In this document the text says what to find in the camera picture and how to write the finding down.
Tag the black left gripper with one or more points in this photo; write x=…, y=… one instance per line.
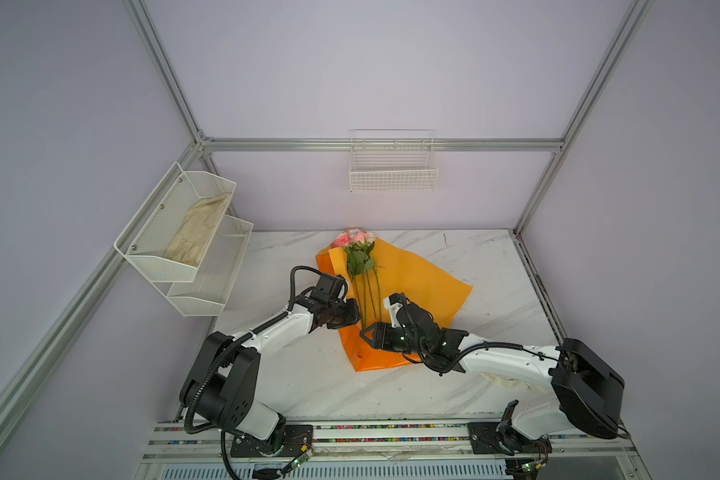
x=353, y=315

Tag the aluminium frame crossbar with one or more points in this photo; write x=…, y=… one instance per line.
x=407, y=144

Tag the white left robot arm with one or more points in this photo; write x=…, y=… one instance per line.
x=219, y=391

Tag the lower white mesh shelf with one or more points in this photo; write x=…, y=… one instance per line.
x=207, y=295

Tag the white wire wall basket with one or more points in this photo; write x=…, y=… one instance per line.
x=386, y=171

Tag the beige cloth glove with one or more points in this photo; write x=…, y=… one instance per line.
x=197, y=231

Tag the aluminium frame post left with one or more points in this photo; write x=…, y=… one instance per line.
x=148, y=33

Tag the white mesh shelf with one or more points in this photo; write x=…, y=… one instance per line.
x=207, y=295
x=157, y=241

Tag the upper white mesh shelf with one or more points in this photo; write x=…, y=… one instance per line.
x=157, y=241

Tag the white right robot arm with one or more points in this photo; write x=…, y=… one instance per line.
x=579, y=389

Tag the aluminium frame post right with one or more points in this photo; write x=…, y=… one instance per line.
x=623, y=36

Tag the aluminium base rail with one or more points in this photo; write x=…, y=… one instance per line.
x=389, y=449

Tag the orange wrapping paper sheet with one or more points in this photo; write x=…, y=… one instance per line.
x=399, y=271

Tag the aluminium frame post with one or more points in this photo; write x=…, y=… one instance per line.
x=623, y=36
x=148, y=33

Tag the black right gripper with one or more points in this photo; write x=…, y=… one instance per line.
x=379, y=336

